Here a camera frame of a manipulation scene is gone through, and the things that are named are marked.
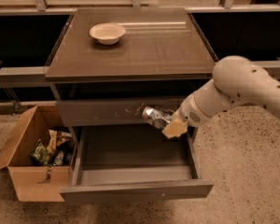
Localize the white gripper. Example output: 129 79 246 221
162 95 210 139

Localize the silver redbull can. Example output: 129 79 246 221
142 106 173 130

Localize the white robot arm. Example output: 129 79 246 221
162 56 280 138

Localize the open grey lower drawer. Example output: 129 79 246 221
60 124 214 205

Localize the scratched grey upper drawer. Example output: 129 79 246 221
56 97 183 127

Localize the grey drawer cabinet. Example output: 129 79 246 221
46 7 215 141

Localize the white paper bowl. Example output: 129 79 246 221
90 23 126 45

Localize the tan snack bag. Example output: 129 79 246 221
47 130 73 154

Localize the green snack bag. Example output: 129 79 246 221
30 139 55 166

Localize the brown cardboard box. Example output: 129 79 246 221
0 105 71 202

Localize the grey metal ledge beam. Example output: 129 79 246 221
0 61 280 89

